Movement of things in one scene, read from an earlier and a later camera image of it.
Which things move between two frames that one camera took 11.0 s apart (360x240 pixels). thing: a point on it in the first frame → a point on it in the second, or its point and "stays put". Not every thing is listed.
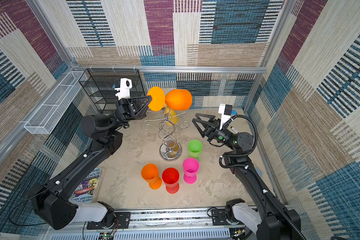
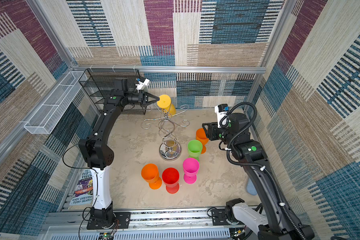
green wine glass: x=195 y=147 stays put
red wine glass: x=170 y=176 stays put
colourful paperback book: x=87 y=191 stays put
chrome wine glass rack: x=170 y=149 stays put
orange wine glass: x=149 y=173 stays put
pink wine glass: x=190 y=167 stays put
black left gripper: x=128 y=112 → x=142 y=98
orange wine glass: x=177 y=99 → x=201 y=135
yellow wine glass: x=171 y=117 → x=165 y=103
